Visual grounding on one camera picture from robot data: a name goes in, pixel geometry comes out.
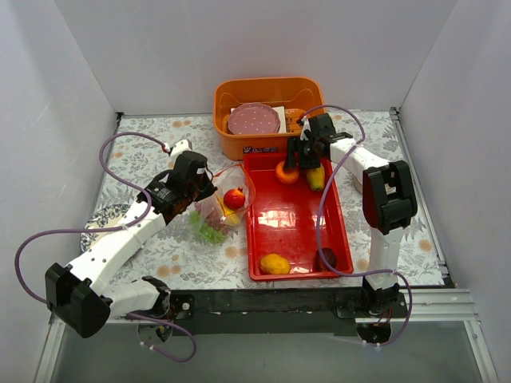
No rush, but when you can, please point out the orange tangerine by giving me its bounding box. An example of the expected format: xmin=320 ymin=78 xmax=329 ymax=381
xmin=275 ymin=161 xmax=300 ymax=185

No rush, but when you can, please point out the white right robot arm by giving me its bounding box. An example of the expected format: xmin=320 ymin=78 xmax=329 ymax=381
xmin=283 ymin=113 xmax=418 ymax=318

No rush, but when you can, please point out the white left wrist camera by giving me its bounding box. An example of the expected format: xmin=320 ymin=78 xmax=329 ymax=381
xmin=162 ymin=139 xmax=192 ymax=159

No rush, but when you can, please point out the red plastic tray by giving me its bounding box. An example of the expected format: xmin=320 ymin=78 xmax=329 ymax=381
xmin=244 ymin=152 xmax=354 ymax=282

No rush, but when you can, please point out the red pomegranate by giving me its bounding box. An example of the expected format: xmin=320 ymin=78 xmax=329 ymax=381
xmin=223 ymin=188 xmax=246 ymax=211

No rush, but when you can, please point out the orange plastic bin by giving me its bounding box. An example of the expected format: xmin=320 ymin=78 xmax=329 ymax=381
xmin=213 ymin=77 xmax=323 ymax=160

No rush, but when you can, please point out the clear zip top bag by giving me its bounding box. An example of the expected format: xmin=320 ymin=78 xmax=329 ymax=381
xmin=188 ymin=163 xmax=256 ymax=245

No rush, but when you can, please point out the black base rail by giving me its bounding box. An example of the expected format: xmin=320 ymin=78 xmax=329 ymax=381
xmin=158 ymin=287 xmax=379 ymax=337

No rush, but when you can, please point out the pink dotted plate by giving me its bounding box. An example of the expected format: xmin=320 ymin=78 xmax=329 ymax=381
xmin=227 ymin=102 xmax=281 ymax=136

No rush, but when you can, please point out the yellow lemon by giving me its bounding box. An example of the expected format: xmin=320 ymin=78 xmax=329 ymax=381
xmin=259 ymin=253 xmax=291 ymax=274

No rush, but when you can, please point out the green lettuce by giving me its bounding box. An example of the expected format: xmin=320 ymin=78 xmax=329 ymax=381
xmin=188 ymin=211 xmax=226 ymax=244

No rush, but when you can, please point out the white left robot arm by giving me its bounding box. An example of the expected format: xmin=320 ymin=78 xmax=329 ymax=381
xmin=45 ymin=150 xmax=216 ymax=338

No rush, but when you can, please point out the blue floral plate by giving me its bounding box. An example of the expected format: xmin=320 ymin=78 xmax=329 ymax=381
xmin=80 ymin=203 xmax=130 ymax=253

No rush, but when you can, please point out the yellow corn cob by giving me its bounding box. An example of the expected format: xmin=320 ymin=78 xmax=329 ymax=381
xmin=217 ymin=198 xmax=240 ymax=227

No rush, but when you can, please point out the beige ceramic bowl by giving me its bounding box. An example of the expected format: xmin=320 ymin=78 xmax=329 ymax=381
xmin=352 ymin=176 xmax=362 ymax=193

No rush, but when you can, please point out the yellow green mango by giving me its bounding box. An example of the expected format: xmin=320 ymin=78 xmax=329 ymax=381
xmin=306 ymin=164 xmax=325 ymax=192

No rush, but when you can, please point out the purple grape bunch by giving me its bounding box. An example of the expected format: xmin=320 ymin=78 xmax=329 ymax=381
xmin=204 ymin=209 xmax=231 ymax=235

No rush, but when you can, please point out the floral tablecloth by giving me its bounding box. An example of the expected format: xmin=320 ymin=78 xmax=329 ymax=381
xmin=95 ymin=110 xmax=446 ymax=290

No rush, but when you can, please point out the dark red fruit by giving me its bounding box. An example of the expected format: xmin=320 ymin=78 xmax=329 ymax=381
xmin=315 ymin=247 xmax=337 ymax=272

